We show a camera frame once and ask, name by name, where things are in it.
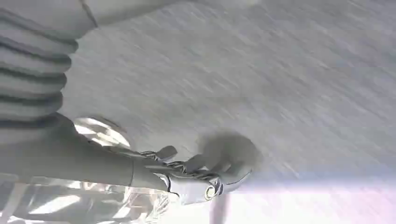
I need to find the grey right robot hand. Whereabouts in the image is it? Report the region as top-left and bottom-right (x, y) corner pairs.
(0, 112), (255, 206)

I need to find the ribbed grey right arm sleeve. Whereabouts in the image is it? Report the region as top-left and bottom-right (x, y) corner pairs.
(0, 0), (189, 146)

